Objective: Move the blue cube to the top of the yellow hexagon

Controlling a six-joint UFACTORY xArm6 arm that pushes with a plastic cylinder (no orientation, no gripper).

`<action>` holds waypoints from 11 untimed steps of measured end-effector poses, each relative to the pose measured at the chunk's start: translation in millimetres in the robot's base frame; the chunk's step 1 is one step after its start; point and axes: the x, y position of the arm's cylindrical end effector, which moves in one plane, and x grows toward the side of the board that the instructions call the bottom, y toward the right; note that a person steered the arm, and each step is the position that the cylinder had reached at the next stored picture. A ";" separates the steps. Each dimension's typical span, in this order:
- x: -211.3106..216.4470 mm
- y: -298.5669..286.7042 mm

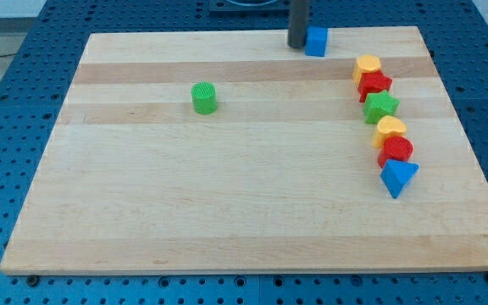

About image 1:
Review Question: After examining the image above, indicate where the blue triangle block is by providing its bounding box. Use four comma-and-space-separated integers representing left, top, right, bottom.
380, 159, 419, 199

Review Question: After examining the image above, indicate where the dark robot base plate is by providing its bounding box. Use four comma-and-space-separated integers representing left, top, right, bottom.
208, 0, 291, 14

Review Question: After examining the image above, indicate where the red cylinder block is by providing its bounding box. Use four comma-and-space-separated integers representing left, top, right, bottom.
377, 136, 413, 168

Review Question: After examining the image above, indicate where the yellow hexagon block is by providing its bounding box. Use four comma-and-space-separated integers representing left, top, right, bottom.
352, 54, 381, 85

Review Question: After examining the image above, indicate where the yellow heart block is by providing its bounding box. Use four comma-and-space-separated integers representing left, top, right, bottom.
372, 115, 407, 149

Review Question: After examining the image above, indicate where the blue cube block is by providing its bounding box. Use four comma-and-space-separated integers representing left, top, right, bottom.
305, 26, 329, 57

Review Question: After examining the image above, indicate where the green cylinder block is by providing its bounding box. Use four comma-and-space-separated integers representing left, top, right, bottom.
191, 82, 218, 115

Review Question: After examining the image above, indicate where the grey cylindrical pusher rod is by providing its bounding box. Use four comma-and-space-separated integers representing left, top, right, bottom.
287, 0, 311, 49

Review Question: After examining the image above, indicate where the red star block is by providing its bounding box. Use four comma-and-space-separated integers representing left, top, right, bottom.
358, 70, 392, 103

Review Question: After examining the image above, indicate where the light wooden board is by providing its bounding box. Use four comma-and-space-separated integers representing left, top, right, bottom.
0, 26, 488, 275

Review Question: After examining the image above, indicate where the green star block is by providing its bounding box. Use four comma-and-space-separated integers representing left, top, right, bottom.
363, 90, 400, 125

